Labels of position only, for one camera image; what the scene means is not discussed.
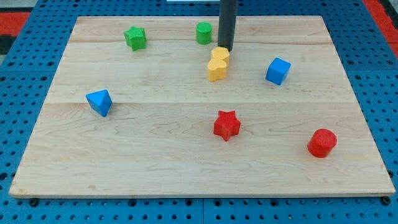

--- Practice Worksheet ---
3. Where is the green star block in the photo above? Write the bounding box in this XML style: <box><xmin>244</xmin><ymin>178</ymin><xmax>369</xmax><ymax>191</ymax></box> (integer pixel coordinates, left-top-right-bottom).
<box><xmin>124</xmin><ymin>26</ymin><xmax>147</xmax><ymax>51</ymax></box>

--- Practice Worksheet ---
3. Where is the red star block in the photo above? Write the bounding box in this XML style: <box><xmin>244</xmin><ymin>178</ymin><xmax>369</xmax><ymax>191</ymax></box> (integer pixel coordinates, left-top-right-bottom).
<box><xmin>213</xmin><ymin>111</ymin><xmax>241</xmax><ymax>141</ymax></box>

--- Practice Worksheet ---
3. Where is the blue cube block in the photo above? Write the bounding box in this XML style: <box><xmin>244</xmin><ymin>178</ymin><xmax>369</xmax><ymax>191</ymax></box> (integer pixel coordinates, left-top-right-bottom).
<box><xmin>265</xmin><ymin>58</ymin><xmax>291</xmax><ymax>85</ymax></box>

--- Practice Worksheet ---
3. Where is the light wooden board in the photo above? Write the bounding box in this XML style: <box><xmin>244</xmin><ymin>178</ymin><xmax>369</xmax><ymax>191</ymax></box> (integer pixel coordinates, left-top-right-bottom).
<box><xmin>9</xmin><ymin>16</ymin><xmax>396</xmax><ymax>198</ymax></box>

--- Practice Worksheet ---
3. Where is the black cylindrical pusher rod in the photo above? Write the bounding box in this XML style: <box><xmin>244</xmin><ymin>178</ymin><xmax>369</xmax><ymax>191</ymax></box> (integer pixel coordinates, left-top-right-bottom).
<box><xmin>218</xmin><ymin>0</ymin><xmax>238</xmax><ymax>52</ymax></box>

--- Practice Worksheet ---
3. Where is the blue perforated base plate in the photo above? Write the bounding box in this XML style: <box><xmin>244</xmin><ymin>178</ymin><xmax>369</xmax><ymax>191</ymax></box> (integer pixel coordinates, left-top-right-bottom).
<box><xmin>1</xmin><ymin>1</ymin><xmax>397</xmax><ymax>223</ymax></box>

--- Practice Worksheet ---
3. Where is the red cylinder block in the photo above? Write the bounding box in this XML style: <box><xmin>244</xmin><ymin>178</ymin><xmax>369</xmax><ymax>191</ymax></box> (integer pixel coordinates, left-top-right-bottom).
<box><xmin>307</xmin><ymin>129</ymin><xmax>338</xmax><ymax>158</ymax></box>

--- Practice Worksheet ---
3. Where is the green cylinder block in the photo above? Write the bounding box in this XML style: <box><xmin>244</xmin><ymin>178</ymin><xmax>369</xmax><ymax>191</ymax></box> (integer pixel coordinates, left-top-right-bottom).
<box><xmin>196</xmin><ymin>21</ymin><xmax>212</xmax><ymax>45</ymax></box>

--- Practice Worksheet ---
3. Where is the blue triangle block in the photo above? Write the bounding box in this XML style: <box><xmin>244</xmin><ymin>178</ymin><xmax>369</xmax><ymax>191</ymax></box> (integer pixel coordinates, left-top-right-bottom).
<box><xmin>86</xmin><ymin>90</ymin><xmax>113</xmax><ymax>117</ymax></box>

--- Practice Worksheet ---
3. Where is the yellow heart block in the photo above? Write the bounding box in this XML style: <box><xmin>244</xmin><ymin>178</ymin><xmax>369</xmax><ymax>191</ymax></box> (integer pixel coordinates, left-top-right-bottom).
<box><xmin>208</xmin><ymin>58</ymin><xmax>227</xmax><ymax>82</ymax></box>

